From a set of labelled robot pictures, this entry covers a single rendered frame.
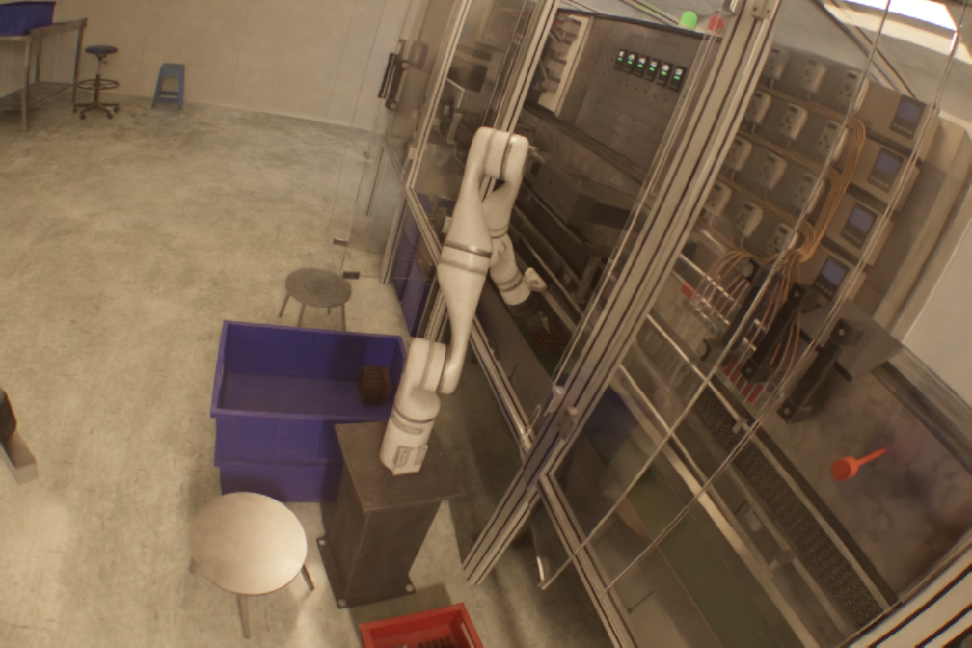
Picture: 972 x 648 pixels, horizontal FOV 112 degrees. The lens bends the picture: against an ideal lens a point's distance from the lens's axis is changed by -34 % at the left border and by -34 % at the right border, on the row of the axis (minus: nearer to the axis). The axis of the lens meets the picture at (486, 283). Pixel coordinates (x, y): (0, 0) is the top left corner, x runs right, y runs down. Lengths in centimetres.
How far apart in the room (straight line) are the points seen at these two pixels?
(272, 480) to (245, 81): 506
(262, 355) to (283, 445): 38
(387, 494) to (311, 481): 55
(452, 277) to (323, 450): 77
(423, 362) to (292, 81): 532
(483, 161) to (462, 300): 26
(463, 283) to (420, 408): 26
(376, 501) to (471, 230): 58
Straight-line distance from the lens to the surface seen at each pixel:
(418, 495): 110
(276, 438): 143
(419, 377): 91
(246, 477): 158
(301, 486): 161
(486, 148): 92
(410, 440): 103
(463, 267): 89
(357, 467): 111
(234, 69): 607
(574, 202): 147
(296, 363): 172
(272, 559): 130
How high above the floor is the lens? 141
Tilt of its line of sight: 26 degrees down
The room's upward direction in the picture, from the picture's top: 20 degrees clockwise
